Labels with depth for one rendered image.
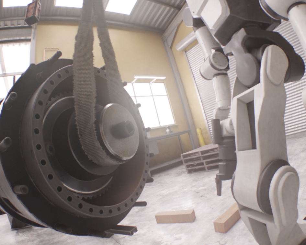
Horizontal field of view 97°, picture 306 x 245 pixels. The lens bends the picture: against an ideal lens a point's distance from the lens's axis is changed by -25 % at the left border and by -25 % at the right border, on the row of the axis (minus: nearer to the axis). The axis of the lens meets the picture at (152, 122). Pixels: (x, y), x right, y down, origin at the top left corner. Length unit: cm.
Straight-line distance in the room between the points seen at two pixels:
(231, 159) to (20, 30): 669
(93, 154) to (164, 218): 156
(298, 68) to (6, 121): 84
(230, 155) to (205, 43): 46
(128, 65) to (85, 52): 621
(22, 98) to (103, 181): 33
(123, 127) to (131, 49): 682
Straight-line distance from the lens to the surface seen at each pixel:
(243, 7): 58
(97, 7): 61
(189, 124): 730
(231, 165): 70
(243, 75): 57
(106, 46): 55
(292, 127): 551
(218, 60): 73
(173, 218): 186
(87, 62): 47
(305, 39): 45
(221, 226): 149
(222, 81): 73
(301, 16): 47
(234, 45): 59
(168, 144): 647
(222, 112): 76
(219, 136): 68
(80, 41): 50
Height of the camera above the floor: 79
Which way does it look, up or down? 8 degrees up
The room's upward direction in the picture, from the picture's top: 14 degrees counter-clockwise
